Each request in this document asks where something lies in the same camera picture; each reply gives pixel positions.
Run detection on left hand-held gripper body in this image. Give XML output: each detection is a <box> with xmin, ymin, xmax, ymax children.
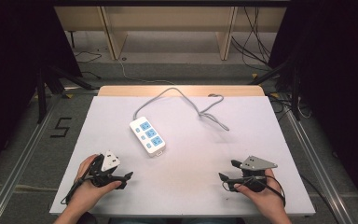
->
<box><xmin>89</xmin><ymin>149</ymin><xmax>129</xmax><ymax>189</ymax></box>

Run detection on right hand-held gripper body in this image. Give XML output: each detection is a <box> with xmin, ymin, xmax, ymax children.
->
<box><xmin>239</xmin><ymin>155</ymin><xmax>279</xmax><ymax>192</ymax></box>

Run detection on person's right hand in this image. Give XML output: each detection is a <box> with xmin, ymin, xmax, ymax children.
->
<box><xmin>233</xmin><ymin>168</ymin><xmax>287</xmax><ymax>217</ymax></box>

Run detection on person's left hand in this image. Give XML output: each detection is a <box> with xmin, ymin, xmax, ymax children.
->
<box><xmin>66</xmin><ymin>154</ymin><xmax>122</xmax><ymax>217</ymax></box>

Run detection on white table mat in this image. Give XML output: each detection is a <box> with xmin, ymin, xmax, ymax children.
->
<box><xmin>48</xmin><ymin>95</ymin><xmax>317</xmax><ymax>217</ymax></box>

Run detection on white power strip blue sockets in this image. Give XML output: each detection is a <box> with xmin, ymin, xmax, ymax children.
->
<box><xmin>129</xmin><ymin>116</ymin><xmax>167</xmax><ymax>158</ymax></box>

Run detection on black metal stand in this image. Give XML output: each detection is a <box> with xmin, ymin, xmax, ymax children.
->
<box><xmin>247</xmin><ymin>57</ymin><xmax>303</xmax><ymax>121</ymax></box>
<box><xmin>35</xmin><ymin>61</ymin><xmax>96</xmax><ymax>125</ymax></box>

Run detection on dark curtain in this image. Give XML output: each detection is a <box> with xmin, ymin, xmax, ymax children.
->
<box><xmin>0</xmin><ymin>0</ymin><xmax>83</xmax><ymax>185</ymax></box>
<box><xmin>268</xmin><ymin>0</ymin><xmax>358</xmax><ymax>218</ymax></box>

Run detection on light wooden shelf unit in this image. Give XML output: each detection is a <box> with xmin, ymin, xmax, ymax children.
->
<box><xmin>53</xmin><ymin>6</ymin><xmax>289</xmax><ymax>62</ymax></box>

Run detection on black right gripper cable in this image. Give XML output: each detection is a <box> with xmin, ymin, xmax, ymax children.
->
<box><xmin>221</xmin><ymin>175</ymin><xmax>287</xmax><ymax>208</ymax></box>

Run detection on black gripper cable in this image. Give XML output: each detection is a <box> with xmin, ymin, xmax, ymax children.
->
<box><xmin>221</xmin><ymin>175</ymin><xmax>287</xmax><ymax>208</ymax></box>
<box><xmin>60</xmin><ymin>154</ymin><xmax>104</xmax><ymax>206</ymax></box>

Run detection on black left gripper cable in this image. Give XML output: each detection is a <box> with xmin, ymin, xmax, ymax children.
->
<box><xmin>60</xmin><ymin>154</ymin><xmax>104</xmax><ymax>206</ymax></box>

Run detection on aluminium floor rail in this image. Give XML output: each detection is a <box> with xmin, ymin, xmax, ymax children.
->
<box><xmin>282</xmin><ymin>106</ymin><xmax>357</xmax><ymax>224</ymax></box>
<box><xmin>0</xmin><ymin>92</ymin><xmax>63</xmax><ymax>224</ymax></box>

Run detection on grey power strip cable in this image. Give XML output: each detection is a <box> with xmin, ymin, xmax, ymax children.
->
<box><xmin>132</xmin><ymin>87</ymin><xmax>230</xmax><ymax>132</ymax></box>

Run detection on white floor cable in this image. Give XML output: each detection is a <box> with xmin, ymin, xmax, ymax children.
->
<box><xmin>117</xmin><ymin>58</ymin><xmax>175</xmax><ymax>86</ymax></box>

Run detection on thin black floor cable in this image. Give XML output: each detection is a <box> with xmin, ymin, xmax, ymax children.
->
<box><xmin>74</xmin><ymin>50</ymin><xmax>103</xmax><ymax>80</ymax></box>

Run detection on bundle of black floor cables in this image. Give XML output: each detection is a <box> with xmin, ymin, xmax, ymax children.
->
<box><xmin>230</xmin><ymin>6</ymin><xmax>274</xmax><ymax>73</ymax></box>

